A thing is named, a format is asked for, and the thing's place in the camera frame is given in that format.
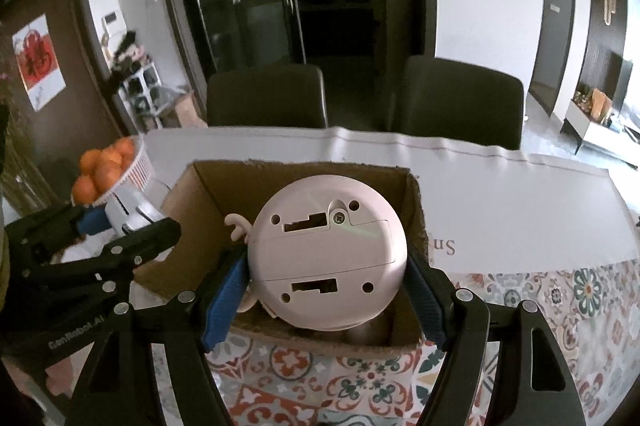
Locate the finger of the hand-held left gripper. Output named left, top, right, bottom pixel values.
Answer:
left=2, top=203, right=113, bottom=267
left=20, top=217, right=182, bottom=287

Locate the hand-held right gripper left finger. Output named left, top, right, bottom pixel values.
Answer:
left=70, top=249, right=251, bottom=426

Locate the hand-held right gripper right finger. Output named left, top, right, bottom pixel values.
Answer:
left=402, top=251, right=586, bottom=426

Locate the brown cardboard box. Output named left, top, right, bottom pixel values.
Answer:
left=134, top=159, right=426, bottom=352

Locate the pink round device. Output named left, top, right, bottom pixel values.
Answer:
left=224, top=173, right=408, bottom=329

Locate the orange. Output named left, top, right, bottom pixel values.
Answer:
left=95, top=160, right=124, bottom=191
left=71, top=175, right=99, bottom=206
left=114, top=137, right=137, bottom=164
left=80, top=149, right=107, bottom=176

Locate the white fruit basket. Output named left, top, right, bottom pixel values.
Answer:
left=75, top=136, right=153, bottom=207

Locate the patterned table runner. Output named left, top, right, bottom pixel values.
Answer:
left=150, top=259, right=640, bottom=426

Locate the small brown box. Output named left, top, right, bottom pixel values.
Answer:
left=160, top=89, right=208, bottom=129

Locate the white cube shelf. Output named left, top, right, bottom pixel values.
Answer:
left=117, top=61, right=166, bottom=132

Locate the brown entrance door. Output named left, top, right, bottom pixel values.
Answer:
left=0, top=0, right=131, bottom=207

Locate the pink and black clutter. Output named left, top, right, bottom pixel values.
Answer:
left=102, top=29, right=151, bottom=77

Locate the dark dining chair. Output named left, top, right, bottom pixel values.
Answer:
left=206, top=65, right=328, bottom=128
left=395, top=56, right=526, bottom=150

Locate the white low cabinet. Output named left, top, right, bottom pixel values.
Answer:
left=562, top=99, right=640, bottom=169

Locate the orange box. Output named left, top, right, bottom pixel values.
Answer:
left=575, top=87, right=613, bottom=124

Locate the dark interior door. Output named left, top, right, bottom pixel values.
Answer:
left=529, top=0, right=576, bottom=117

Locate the red wall poster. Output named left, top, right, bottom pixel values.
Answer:
left=12, top=14, right=66, bottom=112

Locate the dark slatted wall panel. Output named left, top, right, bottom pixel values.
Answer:
left=575, top=0, right=628, bottom=107

